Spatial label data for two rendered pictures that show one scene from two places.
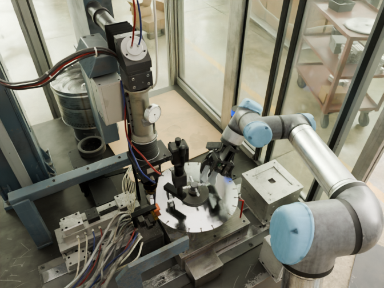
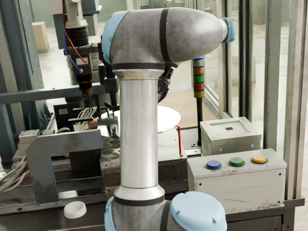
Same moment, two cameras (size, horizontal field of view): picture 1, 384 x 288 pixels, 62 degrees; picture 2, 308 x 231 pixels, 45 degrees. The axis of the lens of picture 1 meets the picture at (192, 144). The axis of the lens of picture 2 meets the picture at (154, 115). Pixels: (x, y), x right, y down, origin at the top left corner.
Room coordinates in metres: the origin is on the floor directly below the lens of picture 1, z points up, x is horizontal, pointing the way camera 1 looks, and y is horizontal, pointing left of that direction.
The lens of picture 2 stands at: (-0.37, -0.61, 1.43)
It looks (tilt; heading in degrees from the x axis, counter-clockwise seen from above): 20 degrees down; 25
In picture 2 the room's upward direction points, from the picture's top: 5 degrees counter-clockwise
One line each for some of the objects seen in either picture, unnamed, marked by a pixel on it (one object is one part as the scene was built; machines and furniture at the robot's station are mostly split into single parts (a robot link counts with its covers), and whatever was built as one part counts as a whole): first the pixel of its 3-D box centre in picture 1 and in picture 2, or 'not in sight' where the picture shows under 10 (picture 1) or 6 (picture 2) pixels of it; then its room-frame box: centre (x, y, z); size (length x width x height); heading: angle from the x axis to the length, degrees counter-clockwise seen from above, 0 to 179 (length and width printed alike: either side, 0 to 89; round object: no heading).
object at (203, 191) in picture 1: (194, 191); not in sight; (0.76, -0.01, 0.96); 0.11 x 0.11 x 0.03
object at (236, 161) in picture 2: not in sight; (236, 162); (0.62, -0.41, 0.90); 0.04 x 0.04 x 0.02
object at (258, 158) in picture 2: not in sight; (259, 160); (0.65, -0.47, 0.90); 0.04 x 0.04 x 0.02
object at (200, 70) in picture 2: not in sight; (198, 69); (1.02, -0.18, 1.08); 0.05 x 0.04 x 0.03; 29
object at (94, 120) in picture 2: (146, 215); (83, 127); (0.67, 0.16, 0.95); 0.10 x 0.03 x 0.07; 119
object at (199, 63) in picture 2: not in sight; (197, 62); (1.02, -0.18, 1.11); 0.05 x 0.04 x 0.03; 29
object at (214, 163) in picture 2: not in sight; (213, 165); (0.58, -0.35, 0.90); 0.04 x 0.04 x 0.02
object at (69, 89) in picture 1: (90, 106); (96, 79); (1.35, 0.52, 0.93); 0.31 x 0.31 x 0.36
